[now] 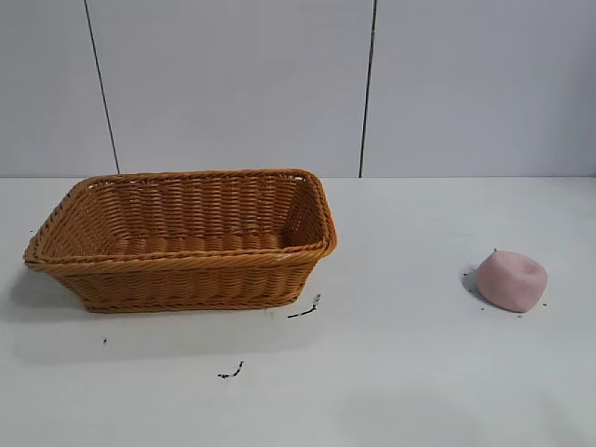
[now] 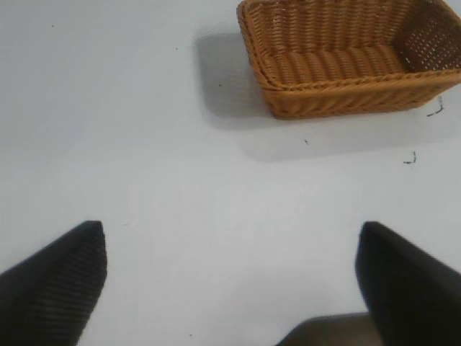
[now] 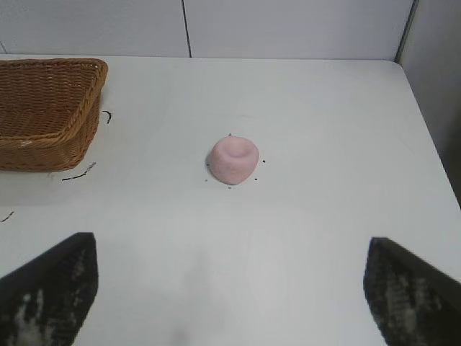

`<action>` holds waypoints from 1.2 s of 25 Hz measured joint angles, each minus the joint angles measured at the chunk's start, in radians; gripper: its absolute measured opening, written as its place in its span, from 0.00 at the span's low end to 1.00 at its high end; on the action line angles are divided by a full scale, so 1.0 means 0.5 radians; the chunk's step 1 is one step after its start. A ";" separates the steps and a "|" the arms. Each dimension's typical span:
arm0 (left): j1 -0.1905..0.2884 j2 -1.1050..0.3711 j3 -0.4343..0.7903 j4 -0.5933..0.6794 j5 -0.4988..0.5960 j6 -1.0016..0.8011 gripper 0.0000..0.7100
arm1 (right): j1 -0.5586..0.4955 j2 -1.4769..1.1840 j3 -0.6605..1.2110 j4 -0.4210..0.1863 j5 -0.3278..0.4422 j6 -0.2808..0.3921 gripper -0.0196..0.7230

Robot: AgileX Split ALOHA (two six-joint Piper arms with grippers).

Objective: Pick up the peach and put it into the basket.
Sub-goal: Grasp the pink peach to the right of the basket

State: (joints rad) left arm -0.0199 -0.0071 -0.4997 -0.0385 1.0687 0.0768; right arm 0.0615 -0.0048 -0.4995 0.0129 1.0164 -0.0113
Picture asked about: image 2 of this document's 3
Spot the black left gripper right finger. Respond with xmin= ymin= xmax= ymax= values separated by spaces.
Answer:
xmin=354 ymin=221 xmax=461 ymax=346

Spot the brown woven wicker basket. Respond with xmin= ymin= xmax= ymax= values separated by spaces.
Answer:
xmin=236 ymin=0 xmax=461 ymax=120

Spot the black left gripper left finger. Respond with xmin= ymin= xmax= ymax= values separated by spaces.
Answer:
xmin=0 ymin=220 xmax=108 ymax=346

